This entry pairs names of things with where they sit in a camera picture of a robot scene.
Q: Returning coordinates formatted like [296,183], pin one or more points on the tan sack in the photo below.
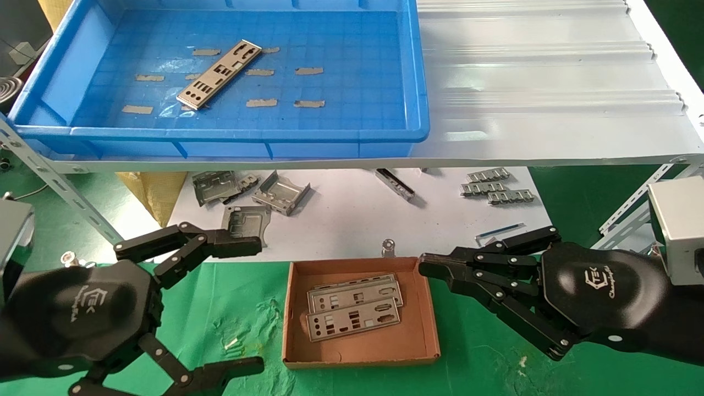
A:
[55,11]

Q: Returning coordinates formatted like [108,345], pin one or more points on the grey slotted metal strut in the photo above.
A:
[55,184]
[632,201]

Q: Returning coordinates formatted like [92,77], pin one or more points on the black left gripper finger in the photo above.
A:
[231,246]

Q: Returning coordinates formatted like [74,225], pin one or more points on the silver IO shield plate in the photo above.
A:
[346,301]
[220,74]
[369,320]
[357,281]

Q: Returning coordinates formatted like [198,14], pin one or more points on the grey comb-shaped metal piece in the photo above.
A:
[511,197]
[484,188]
[488,175]

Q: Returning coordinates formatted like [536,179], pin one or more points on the yellow woven sack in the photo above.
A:
[157,192]

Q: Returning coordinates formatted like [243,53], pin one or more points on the grey U-shaped metal bracket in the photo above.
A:
[280,193]

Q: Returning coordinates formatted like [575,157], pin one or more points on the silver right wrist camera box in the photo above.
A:
[682,231]

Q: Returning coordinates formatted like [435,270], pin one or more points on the green cloth mat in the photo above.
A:
[220,297]

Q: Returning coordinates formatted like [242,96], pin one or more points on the small grey metal part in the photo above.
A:
[248,181]

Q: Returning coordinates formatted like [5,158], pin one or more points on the white paper sheet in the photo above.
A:
[341,220]

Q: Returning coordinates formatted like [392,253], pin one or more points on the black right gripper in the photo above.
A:
[605,297]

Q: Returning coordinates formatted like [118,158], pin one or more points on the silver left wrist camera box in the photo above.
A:
[14,242]

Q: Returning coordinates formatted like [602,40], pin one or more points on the long grey metal bar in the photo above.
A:
[396,185]

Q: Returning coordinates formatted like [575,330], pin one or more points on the blue pen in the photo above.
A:
[503,230]

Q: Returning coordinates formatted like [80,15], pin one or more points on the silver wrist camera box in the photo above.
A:
[682,231]
[14,242]

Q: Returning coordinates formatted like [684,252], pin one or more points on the grey stamped metal plate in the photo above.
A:
[214,187]

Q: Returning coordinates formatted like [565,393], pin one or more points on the silver binder clip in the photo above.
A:
[388,247]
[71,258]

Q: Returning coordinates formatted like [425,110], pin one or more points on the brown cardboard box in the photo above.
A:
[357,352]

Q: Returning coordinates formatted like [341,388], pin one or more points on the white corrugated shelf board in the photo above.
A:
[550,82]

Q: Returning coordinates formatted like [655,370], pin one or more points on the grey metal plate with cutouts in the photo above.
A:
[247,217]

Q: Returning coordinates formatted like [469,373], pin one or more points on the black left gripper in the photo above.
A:
[82,313]

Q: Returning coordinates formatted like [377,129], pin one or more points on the blue plastic tray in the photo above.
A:
[357,55]

